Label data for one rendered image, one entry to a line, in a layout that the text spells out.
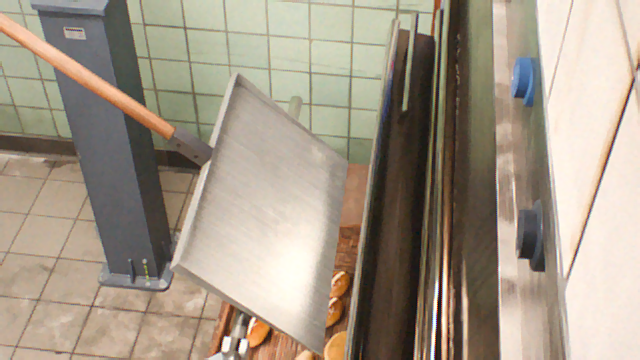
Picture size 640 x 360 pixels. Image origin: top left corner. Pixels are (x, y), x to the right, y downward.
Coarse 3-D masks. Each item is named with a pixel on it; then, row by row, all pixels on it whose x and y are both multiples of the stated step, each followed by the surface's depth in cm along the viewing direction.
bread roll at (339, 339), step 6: (336, 336) 213; (342, 336) 213; (330, 342) 212; (336, 342) 212; (342, 342) 212; (324, 348) 213; (330, 348) 211; (336, 348) 212; (342, 348) 212; (324, 354) 212; (330, 354) 211; (336, 354) 211; (342, 354) 211
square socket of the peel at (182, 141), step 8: (176, 128) 161; (176, 136) 160; (184, 136) 161; (192, 136) 163; (168, 144) 162; (176, 144) 161; (184, 144) 161; (192, 144) 162; (200, 144) 163; (208, 144) 165; (184, 152) 163; (192, 152) 162; (200, 152) 162; (208, 152) 164; (192, 160) 164; (200, 160) 164; (208, 160) 164
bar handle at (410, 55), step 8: (416, 16) 175; (416, 24) 173; (416, 32) 171; (416, 40) 169; (408, 48) 168; (408, 56) 165; (408, 64) 163; (408, 72) 161; (408, 80) 159; (408, 88) 157; (408, 96) 156; (408, 104) 154; (400, 112) 156; (408, 112) 153; (400, 120) 158
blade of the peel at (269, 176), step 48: (240, 96) 185; (240, 144) 177; (288, 144) 188; (240, 192) 169; (288, 192) 180; (336, 192) 191; (192, 240) 154; (240, 240) 162; (288, 240) 172; (336, 240) 183; (240, 288) 156; (288, 288) 165; (288, 336) 159
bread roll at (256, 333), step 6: (252, 318) 217; (252, 324) 215; (258, 324) 216; (264, 324) 217; (252, 330) 215; (258, 330) 215; (264, 330) 216; (246, 336) 215; (252, 336) 214; (258, 336) 215; (264, 336) 216; (252, 342) 215; (258, 342) 215
